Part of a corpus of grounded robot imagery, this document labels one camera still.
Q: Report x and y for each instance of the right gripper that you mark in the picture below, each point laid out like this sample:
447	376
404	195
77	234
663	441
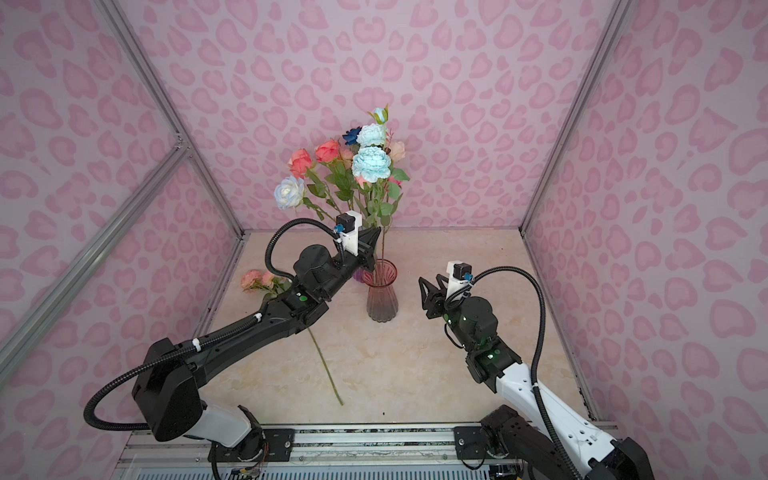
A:
436	298

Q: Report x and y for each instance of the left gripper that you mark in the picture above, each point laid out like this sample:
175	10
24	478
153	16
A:
365	252

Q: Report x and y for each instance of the red grey glass vase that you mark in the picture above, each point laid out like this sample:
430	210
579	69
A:
382	304

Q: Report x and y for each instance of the pale blue carnation stem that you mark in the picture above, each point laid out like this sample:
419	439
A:
380	181

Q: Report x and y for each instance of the white blue rose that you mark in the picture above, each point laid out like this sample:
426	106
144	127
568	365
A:
291	193

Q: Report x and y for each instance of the cream pink rose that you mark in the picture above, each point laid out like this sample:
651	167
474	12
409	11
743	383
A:
397	151

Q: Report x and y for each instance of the pink red rose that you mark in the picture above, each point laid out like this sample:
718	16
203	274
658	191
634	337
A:
301	166
339	181

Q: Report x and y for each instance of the dark blue rose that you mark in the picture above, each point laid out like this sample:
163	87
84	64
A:
350	137

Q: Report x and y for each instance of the peach peony stem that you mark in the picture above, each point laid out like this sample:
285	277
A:
272	286

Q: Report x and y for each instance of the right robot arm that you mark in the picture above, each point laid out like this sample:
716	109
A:
534	425

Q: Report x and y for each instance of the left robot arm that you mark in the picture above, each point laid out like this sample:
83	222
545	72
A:
167	393

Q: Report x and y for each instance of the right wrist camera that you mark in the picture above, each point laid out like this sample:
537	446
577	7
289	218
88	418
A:
460	278

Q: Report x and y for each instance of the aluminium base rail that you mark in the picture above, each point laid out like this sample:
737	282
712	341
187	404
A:
335	451

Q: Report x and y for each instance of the right aluminium frame post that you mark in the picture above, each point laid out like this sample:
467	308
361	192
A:
620	15

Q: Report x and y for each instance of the left corner aluminium post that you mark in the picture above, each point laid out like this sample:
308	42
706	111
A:
129	42

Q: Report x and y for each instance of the left aluminium frame bar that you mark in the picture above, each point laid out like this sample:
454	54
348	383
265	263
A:
39	319

